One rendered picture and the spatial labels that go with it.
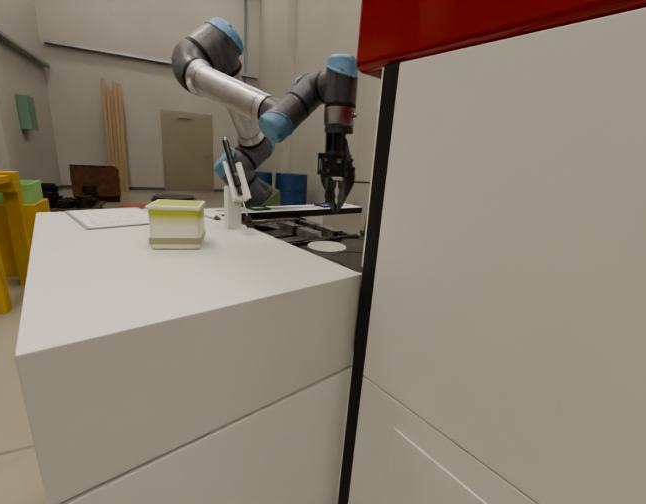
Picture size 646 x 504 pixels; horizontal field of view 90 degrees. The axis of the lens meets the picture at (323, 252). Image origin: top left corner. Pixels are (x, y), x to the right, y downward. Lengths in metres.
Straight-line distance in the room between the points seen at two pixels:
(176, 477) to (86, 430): 0.12
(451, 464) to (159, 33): 10.71
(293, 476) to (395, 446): 0.16
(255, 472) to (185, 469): 0.10
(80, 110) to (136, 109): 1.24
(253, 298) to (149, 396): 0.13
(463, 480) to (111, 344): 0.38
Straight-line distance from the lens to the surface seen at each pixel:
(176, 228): 0.53
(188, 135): 10.37
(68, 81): 10.74
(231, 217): 0.68
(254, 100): 0.89
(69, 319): 0.36
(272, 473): 0.53
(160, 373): 0.35
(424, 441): 0.47
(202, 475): 0.45
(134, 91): 10.54
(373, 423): 0.52
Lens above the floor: 1.11
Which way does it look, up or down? 16 degrees down
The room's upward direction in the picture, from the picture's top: 4 degrees clockwise
